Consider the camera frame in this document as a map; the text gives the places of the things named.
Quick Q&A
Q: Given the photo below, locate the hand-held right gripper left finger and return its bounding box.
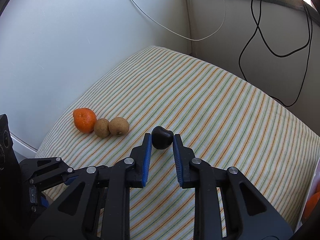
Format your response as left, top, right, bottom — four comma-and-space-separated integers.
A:
29, 133, 153, 240

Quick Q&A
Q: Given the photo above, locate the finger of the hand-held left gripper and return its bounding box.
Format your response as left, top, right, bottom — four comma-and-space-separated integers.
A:
19, 156, 77, 188

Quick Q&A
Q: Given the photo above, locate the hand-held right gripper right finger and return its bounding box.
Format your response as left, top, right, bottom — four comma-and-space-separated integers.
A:
172, 134, 294, 240

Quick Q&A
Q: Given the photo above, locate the dark plum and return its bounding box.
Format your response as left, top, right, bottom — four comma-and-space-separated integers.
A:
151, 126, 174, 150

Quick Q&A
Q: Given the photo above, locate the brown longan fruit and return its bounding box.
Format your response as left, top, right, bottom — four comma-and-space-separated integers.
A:
108, 117, 130, 136
94, 118, 110, 138

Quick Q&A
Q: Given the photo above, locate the striped cloth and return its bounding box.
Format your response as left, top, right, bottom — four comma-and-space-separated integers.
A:
35, 45, 320, 240

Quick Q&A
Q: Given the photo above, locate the small tangerine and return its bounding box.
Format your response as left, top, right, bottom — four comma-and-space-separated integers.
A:
73, 108, 97, 133

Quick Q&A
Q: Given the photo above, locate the white refrigerator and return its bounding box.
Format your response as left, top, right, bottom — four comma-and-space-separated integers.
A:
0, 0, 193, 153

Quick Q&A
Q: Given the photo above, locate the large orange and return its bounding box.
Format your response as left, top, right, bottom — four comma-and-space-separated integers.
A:
304, 191, 320, 220

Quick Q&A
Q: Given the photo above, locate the white cable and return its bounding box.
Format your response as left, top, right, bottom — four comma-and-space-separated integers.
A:
117, 0, 227, 41

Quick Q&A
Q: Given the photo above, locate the black cable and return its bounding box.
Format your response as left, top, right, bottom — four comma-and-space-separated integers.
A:
239, 0, 313, 107

